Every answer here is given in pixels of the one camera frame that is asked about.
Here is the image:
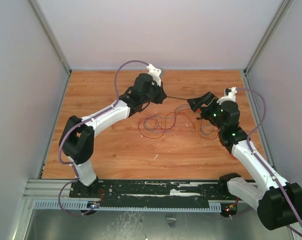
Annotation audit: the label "black zip tie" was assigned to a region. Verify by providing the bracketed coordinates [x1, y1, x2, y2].
[166, 95, 188, 101]

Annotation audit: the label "long red wire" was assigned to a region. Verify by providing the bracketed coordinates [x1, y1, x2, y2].
[137, 111, 199, 140]

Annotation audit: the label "dark purple wire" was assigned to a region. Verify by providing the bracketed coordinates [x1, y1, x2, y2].
[145, 104, 192, 133]

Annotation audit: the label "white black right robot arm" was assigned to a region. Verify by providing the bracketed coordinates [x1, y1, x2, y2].
[187, 87, 302, 230]

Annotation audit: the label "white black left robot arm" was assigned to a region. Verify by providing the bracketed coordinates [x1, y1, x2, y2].
[58, 72, 167, 198]

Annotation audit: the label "orange black needle-nose pliers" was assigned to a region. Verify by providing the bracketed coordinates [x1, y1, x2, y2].
[196, 113, 209, 121]

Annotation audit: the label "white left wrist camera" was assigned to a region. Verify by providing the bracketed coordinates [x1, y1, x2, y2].
[146, 63, 163, 87]

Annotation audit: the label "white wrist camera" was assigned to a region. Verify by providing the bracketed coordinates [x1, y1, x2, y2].
[146, 63, 163, 87]
[217, 86, 237, 105]

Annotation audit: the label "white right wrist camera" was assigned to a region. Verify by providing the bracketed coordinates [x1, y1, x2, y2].
[217, 86, 237, 105]

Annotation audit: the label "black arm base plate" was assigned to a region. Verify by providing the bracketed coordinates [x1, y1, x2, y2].
[69, 179, 237, 209]

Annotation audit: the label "grey slotted cable duct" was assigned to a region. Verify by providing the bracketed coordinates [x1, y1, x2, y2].
[32, 199, 222, 213]

